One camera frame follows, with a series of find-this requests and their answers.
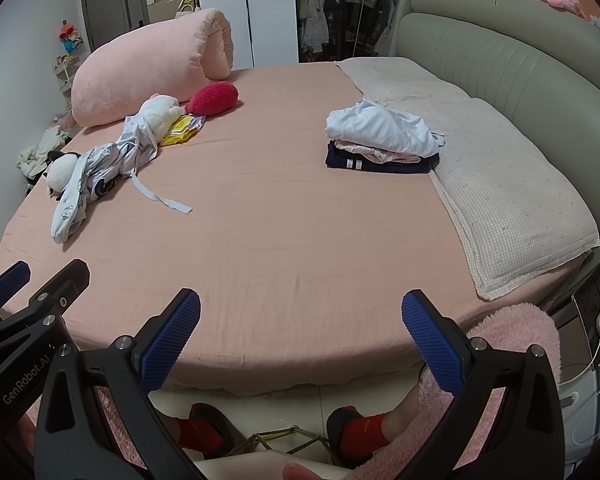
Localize pink round bed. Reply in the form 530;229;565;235
0;57;600;393

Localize navy striped folded garment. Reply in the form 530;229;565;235
325;141;441;175

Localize heap of white clothes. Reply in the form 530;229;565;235
16;125;71;178

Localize beige cabinet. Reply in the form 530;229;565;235
147;0;198;23

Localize pale pink folded garment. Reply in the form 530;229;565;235
332;139;438;166

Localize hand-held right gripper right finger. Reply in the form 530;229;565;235
401;289;563;480

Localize white wardrobe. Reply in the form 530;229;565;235
195;0;297;72

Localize grey padded headboard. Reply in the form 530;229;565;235
390;0;600;256

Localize red sock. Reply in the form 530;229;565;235
340;412;388;453
175;417;226;453

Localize beige pillow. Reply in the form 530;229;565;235
334;57;600;302

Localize white cable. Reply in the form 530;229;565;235
560;335;600;376

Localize pale grey garment with ribbons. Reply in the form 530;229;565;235
115;110;193;216

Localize person's right leg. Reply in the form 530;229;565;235
380;387;423;443

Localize person's right hand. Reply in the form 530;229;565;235
282;461;333;480

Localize dark glass wardrobe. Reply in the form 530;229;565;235
294;0;421;64

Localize pink fluffy robe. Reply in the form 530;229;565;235
22;302;561;480

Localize gold wire basket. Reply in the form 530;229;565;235
232;425;353;468

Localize grey door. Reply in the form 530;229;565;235
80;0;146;56

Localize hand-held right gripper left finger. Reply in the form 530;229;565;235
34;288;202;480

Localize panda plush toy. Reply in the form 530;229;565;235
44;150;83;201

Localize pink rolled duvet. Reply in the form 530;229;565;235
70;7;236;128

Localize row of hanging clothes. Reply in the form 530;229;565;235
300;0;396;56

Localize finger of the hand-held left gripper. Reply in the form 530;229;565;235
0;259;91;356
0;261;31;312

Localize white plush toy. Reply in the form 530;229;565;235
140;94;181;137

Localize white shelf rack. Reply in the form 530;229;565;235
54;52;83;111

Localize white bedside cabinet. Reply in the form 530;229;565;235
555;260;600;461

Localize yellow wipes packet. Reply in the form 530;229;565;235
159;114;207;147

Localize dark bedside device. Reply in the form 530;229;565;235
572;265;600;341

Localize light blue printed pyjama pants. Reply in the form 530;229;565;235
79;144;128;206
51;155;93;245

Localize white folded garment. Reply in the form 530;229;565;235
326;100;446;157

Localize red plush toy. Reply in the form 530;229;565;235
184;81;240;116

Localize red and blue plush doll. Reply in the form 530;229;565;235
57;22;83;56

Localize black slipper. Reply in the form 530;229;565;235
326;406;366;466
187;402;238;461

